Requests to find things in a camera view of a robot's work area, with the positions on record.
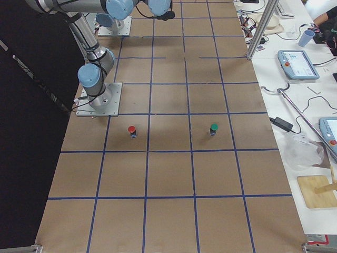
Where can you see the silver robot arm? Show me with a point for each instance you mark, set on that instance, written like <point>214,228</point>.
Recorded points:
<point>158,6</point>
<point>100,60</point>

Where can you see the red push button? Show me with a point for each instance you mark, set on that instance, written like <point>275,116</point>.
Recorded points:
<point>132,131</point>

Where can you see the green push button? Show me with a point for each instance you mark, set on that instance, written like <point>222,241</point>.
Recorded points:
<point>213,129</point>

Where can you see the black power adapter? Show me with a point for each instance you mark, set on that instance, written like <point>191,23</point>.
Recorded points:
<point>284,125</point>

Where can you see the metal walking cane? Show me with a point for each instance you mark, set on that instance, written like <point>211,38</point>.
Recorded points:
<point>282,91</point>

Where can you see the clear plastic bag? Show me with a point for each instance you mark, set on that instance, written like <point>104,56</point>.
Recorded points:
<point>300,152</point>

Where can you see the left teach pendant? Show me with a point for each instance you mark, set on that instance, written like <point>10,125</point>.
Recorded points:
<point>297,65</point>

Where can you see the teach pendant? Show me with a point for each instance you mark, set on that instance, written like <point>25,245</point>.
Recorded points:
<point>297,65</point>
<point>327,127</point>

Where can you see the beige tray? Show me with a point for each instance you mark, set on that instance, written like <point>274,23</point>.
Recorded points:
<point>250,15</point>

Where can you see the right teach pendant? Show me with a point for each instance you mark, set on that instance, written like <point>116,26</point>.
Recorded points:
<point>327,127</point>

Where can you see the wooden cutting board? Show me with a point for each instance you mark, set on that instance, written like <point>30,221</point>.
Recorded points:
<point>317,191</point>

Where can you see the blue plastic cup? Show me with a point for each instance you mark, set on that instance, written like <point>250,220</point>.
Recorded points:
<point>306,37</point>

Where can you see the seated person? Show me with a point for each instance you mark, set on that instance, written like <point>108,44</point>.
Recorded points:
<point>326,23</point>

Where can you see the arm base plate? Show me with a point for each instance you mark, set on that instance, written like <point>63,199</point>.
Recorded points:
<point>106,104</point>
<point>117,29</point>

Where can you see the aluminium frame post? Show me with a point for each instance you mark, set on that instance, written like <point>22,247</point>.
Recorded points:
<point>265,18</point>

